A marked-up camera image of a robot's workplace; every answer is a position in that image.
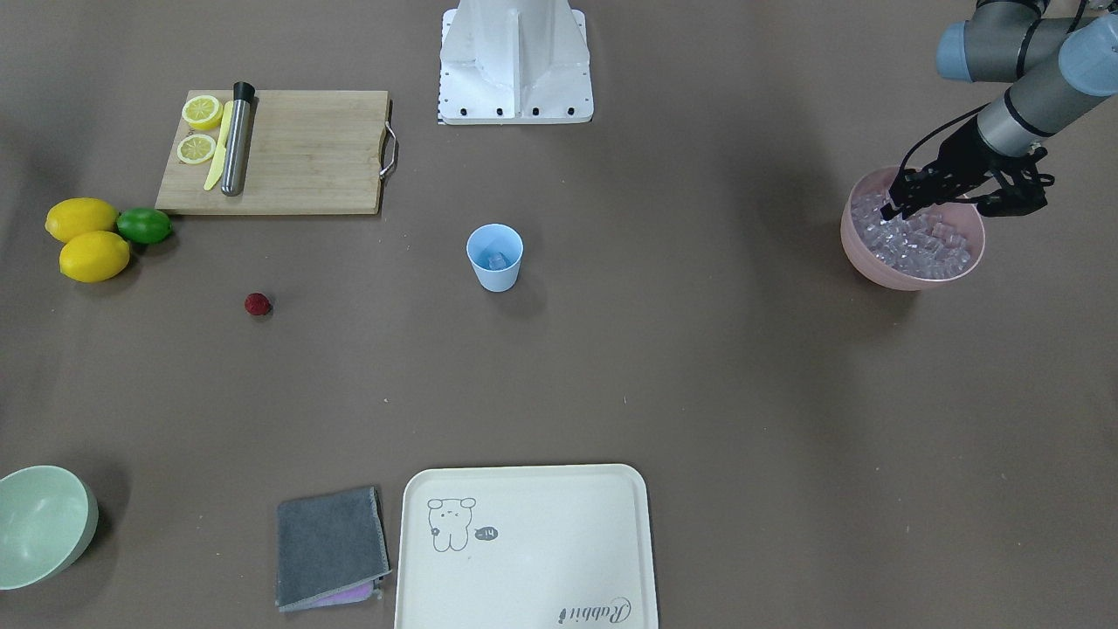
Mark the lemon half slice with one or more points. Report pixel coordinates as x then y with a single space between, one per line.
196 148
203 112

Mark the wooden cutting board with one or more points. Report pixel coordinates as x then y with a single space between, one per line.
310 152

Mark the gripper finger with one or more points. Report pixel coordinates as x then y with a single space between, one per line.
909 184
904 209

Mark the green lime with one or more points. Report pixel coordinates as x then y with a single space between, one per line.
144 225

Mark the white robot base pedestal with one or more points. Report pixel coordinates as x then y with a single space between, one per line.
514 63

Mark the red strawberry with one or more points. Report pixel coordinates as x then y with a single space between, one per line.
257 304

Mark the yellow lemon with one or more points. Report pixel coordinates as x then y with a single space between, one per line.
78 215
94 256

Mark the grey folded cloth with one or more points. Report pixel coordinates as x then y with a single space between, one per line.
331 550

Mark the mint green bowl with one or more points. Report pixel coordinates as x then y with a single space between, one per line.
48 518

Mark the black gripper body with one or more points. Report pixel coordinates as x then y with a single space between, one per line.
963 151

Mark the pink bowl of ice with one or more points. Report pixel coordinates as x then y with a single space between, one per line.
935 246

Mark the yellow plastic knife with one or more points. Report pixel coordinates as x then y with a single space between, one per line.
216 168

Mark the light blue plastic cup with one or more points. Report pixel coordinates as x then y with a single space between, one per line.
495 238

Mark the cream rabbit tray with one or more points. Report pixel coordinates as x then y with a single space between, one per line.
566 546

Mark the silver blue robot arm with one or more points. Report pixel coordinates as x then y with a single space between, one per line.
1056 69

